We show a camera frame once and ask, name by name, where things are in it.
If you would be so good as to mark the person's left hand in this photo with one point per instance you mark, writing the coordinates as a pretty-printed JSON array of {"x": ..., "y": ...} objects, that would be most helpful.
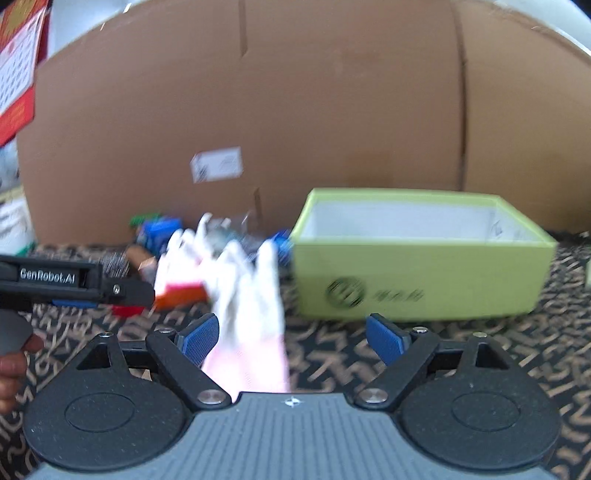
[{"x": 11, "y": 378}]

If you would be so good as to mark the large brown cardboard box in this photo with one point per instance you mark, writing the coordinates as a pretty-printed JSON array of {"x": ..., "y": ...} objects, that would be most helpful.
[{"x": 286, "y": 115}]

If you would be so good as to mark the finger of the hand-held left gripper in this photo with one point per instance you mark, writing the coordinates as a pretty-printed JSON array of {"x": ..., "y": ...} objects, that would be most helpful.
[{"x": 129, "y": 293}]

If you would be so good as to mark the green packet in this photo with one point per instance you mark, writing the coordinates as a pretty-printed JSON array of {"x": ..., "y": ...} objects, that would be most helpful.
[{"x": 144, "y": 219}]

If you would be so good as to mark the blue snack packet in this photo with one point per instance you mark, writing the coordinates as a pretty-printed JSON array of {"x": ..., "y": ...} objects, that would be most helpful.
[{"x": 281, "y": 249}]

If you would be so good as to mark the orange packet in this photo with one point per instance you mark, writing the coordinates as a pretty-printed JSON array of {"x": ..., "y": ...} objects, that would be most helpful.
[{"x": 182, "y": 295}]

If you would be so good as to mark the green cardboard box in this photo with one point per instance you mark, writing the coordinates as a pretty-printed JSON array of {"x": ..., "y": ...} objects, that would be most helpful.
[{"x": 415, "y": 258}]

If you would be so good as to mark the white printed bag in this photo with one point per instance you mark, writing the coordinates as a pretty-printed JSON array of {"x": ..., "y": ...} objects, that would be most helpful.
[{"x": 11, "y": 207}]

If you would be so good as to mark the clear plastic cup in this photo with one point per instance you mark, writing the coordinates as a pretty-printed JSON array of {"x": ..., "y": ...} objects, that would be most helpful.
[{"x": 235, "y": 228}]

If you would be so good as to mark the blue box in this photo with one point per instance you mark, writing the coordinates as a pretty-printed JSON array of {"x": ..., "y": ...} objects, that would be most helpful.
[{"x": 159, "y": 233}]

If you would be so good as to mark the dark patterned mat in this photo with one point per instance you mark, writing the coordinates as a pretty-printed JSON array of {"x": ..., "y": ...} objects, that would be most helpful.
[{"x": 323, "y": 341}]

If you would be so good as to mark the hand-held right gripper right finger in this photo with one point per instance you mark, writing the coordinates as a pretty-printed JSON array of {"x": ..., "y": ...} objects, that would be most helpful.
[{"x": 384, "y": 339}]

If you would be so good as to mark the red wall calendar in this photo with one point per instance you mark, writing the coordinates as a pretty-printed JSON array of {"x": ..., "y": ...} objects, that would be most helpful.
[{"x": 18, "y": 64}]

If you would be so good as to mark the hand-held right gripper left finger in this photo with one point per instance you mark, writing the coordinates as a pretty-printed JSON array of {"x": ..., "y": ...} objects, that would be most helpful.
[{"x": 199, "y": 342}]

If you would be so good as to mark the white and pink glove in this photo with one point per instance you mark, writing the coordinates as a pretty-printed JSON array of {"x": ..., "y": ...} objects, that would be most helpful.
[{"x": 247, "y": 300}]

